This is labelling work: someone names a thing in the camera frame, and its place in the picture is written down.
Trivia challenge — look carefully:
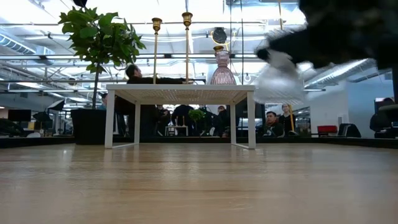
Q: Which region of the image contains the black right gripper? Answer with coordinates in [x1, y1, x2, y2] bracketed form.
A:
[255, 0, 398, 71]

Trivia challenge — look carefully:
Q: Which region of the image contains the white cloth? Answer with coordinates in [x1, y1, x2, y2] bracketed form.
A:
[252, 29, 307, 106]

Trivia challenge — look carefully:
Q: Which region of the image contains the pink ribbed glass candle holder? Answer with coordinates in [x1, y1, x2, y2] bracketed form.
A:
[210, 50, 237, 86]

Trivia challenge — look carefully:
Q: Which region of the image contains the green leafy plant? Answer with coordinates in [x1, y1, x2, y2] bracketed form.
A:
[58, 6, 147, 110]

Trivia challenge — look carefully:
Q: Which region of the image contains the person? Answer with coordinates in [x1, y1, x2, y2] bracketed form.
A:
[170, 104, 195, 136]
[262, 111, 285, 138]
[369, 97, 396, 139]
[214, 105, 231, 138]
[278, 103, 296, 136]
[98, 92, 109, 111]
[114, 63, 189, 138]

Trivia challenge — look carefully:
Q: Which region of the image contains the red chair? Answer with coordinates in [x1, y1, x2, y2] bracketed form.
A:
[317, 125, 338, 137]

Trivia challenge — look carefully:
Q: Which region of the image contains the black office chair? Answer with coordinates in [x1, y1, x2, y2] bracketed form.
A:
[337, 123, 362, 138]

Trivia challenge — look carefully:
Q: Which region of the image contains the black softbox light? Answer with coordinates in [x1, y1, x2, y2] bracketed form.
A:
[46, 99, 65, 113]

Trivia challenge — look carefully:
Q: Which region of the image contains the small green background plant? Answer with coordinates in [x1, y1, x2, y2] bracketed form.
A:
[188, 109, 206, 123]

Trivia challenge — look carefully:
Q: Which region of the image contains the white perforated metal shelf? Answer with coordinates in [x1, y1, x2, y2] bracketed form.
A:
[104, 83, 257, 150]

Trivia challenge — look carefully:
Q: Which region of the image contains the black plant pot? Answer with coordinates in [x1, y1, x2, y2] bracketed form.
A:
[70, 108, 107, 146]

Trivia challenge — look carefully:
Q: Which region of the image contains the black monitor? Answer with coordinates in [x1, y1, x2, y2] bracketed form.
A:
[7, 109, 32, 123]

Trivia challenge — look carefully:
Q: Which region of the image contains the small white background rack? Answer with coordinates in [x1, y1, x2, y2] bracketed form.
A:
[164, 115, 189, 137]

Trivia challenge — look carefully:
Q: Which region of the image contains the black ceiling cable reel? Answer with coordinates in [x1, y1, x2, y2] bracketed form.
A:
[211, 27, 228, 45]

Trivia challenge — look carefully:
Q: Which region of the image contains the black robot base post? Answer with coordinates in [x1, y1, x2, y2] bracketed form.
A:
[378, 65, 398, 123]

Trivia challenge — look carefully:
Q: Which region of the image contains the black table edge rail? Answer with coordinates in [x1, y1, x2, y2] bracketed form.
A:
[0, 136, 398, 149]

